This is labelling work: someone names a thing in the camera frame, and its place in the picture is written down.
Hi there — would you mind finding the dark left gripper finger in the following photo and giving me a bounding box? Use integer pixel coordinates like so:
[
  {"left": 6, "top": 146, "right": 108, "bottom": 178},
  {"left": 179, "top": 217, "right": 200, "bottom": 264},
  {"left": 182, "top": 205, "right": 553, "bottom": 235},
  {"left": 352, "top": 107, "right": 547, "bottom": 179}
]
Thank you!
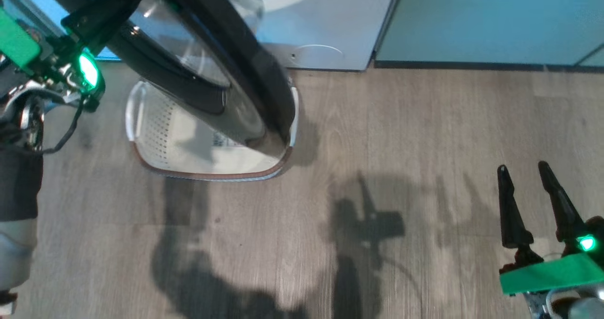
[{"left": 61, "top": 0, "right": 154, "bottom": 56}]

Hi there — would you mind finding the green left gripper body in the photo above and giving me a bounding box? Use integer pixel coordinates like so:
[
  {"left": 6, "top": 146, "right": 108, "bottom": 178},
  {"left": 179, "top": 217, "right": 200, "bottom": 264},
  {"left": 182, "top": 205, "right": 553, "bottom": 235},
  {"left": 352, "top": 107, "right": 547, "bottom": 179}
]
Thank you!
[{"left": 0, "top": 8, "right": 107, "bottom": 113}]

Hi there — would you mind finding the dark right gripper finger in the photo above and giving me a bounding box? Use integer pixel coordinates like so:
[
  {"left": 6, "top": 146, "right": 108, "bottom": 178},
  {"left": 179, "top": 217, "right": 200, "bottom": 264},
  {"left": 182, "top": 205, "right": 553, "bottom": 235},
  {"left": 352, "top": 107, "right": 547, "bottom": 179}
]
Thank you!
[
  {"left": 497, "top": 165, "right": 535, "bottom": 250},
  {"left": 538, "top": 161, "right": 587, "bottom": 243}
]

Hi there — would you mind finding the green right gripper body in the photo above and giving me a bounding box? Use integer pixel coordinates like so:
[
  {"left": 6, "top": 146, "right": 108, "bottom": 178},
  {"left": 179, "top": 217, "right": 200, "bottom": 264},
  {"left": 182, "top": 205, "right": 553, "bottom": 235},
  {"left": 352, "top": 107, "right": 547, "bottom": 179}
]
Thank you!
[{"left": 499, "top": 217, "right": 604, "bottom": 296}]

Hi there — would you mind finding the washing machine glass door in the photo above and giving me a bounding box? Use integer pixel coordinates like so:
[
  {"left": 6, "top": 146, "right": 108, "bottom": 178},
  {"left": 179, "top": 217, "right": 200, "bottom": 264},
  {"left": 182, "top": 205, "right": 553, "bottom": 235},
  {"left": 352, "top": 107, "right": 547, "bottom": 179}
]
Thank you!
[{"left": 33, "top": 0, "right": 296, "bottom": 160}]

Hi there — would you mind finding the white front-load washing machine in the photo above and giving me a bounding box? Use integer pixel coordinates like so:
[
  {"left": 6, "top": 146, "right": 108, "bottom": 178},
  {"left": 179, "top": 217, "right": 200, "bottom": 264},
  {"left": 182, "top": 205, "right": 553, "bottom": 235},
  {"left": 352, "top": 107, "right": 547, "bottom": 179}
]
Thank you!
[{"left": 19, "top": 0, "right": 407, "bottom": 72}]

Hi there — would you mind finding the white perforated laundry basket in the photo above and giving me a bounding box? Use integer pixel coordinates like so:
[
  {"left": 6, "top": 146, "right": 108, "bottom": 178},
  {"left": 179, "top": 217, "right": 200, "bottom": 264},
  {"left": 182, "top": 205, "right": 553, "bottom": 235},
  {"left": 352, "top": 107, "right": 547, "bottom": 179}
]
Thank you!
[{"left": 125, "top": 77, "right": 301, "bottom": 182}]

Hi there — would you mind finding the plain pale green cabinet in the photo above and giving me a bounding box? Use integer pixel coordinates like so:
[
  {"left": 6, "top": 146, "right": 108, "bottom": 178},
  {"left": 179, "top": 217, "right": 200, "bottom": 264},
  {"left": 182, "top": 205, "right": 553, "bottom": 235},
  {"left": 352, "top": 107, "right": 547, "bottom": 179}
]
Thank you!
[{"left": 374, "top": 0, "right": 604, "bottom": 68}]

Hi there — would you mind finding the round white filter cover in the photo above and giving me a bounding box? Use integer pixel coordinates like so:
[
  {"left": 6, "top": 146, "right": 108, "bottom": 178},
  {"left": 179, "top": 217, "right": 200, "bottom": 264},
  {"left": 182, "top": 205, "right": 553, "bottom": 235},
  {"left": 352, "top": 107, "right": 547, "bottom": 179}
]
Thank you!
[{"left": 289, "top": 44, "right": 345, "bottom": 70}]

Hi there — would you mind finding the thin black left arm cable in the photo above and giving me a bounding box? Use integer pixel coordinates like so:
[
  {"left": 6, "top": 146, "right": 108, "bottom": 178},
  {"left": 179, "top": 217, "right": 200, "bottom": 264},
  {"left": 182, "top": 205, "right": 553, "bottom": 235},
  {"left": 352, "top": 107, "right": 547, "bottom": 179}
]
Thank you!
[{"left": 26, "top": 100, "right": 88, "bottom": 156}]

